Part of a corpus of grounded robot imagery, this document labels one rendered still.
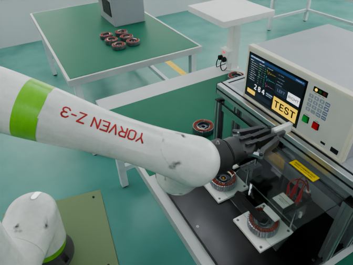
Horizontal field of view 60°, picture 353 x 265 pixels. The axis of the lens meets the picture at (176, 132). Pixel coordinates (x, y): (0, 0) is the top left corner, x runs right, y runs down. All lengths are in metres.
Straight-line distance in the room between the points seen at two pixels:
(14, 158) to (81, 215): 1.87
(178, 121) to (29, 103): 1.17
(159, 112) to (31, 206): 1.04
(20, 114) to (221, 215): 0.83
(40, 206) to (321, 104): 0.81
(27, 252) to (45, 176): 1.84
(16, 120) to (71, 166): 2.08
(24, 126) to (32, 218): 0.34
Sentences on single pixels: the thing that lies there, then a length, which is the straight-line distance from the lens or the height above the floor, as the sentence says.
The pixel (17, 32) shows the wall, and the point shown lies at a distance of 5.39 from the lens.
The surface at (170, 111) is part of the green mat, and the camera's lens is 1.76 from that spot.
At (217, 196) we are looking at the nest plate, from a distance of 1.24.
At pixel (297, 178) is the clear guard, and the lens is 0.96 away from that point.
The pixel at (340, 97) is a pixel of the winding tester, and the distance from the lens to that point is 0.90.
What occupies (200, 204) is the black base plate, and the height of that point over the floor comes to 0.77.
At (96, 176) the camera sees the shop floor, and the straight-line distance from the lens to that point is 2.50.
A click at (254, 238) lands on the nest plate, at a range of 1.15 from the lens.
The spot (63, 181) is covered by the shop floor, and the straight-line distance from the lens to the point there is 2.56.
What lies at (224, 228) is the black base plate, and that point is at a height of 0.77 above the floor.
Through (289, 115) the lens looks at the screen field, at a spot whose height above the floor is 1.16.
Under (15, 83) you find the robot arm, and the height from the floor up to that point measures 1.48.
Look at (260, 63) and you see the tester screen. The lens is 1.08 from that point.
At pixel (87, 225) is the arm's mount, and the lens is 1.13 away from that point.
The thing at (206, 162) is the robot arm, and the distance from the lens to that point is 0.60.
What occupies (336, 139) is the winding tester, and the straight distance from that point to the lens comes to 0.96.
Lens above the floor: 1.73
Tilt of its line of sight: 38 degrees down
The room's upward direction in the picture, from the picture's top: 3 degrees counter-clockwise
